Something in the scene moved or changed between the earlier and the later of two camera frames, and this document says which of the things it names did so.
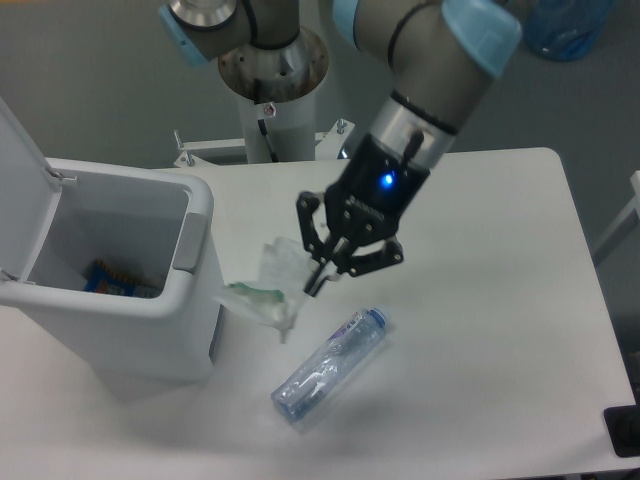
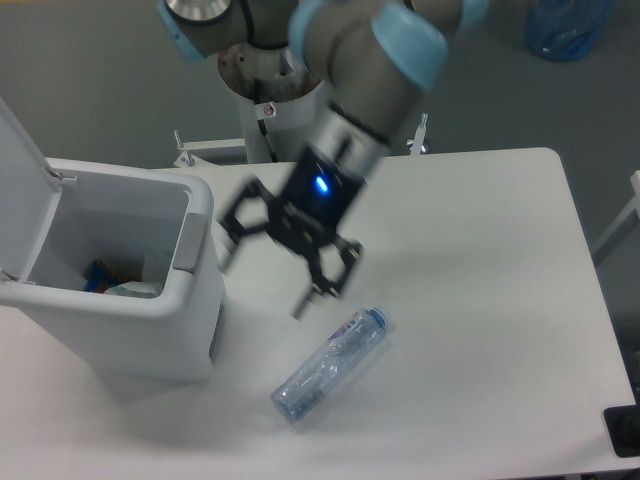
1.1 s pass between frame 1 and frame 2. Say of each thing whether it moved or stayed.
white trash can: stayed
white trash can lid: stayed
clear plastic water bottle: stayed
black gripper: moved
